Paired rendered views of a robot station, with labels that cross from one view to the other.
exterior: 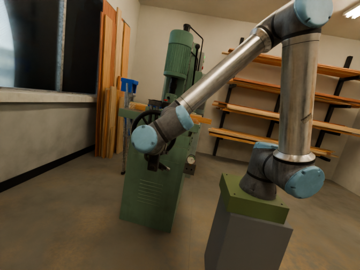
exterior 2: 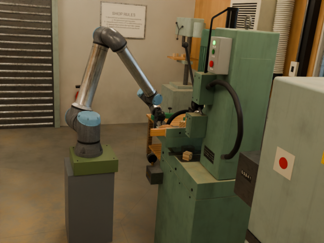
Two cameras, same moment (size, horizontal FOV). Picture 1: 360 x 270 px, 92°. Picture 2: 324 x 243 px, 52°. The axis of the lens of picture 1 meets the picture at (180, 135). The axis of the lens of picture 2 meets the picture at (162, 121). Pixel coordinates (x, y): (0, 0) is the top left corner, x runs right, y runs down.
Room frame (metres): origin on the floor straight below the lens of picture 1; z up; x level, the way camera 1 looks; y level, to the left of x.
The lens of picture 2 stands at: (2.97, -0.91, 1.54)
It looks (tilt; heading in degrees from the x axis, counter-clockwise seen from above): 17 degrees down; 155
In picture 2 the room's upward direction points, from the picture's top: 4 degrees clockwise
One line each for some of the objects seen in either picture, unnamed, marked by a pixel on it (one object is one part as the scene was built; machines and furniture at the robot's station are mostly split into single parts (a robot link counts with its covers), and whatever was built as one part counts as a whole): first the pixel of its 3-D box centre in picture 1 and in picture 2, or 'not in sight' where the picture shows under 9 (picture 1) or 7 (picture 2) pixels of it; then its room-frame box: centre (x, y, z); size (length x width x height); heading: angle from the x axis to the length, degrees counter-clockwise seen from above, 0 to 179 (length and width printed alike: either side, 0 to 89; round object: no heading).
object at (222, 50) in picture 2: (199, 62); (219, 55); (1.68, -0.05, 1.40); 0.10 x 0.06 x 0.16; 174
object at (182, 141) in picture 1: (167, 130); (211, 164); (1.50, 0.11, 0.76); 0.57 x 0.45 x 0.09; 174
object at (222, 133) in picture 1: (283, 111); not in sight; (3.34, -1.83, 1.20); 2.71 x 0.56 x 2.40; 87
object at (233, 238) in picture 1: (239, 245); (88, 199); (0.90, -0.48, 0.28); 0.30 x 0.30 x 0.55; 87
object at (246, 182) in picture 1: (259, 181); (88, 145); (0.90, -0.48, 0.69); 0.19 x 0.19 x 0.10
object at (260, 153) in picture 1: (267, 159); (88, 126); (0.89, -0.48, 0.83); 0.17 x 0.15 x 0.18; 12
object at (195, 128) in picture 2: not in sight; (195, 125); (1.55, -0.05, 1.02); 0.09 x 0.07 x 0.12; 84
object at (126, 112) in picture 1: (159, 119); (203, 132); (1.28, 0.17, 0.87); 0.61 x 0.30 x 0.06; 84
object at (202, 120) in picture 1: (172, 113); (200, 130); (1.38, 0.09, 0.92); 0.62 x 0.02 x 0.04; 84
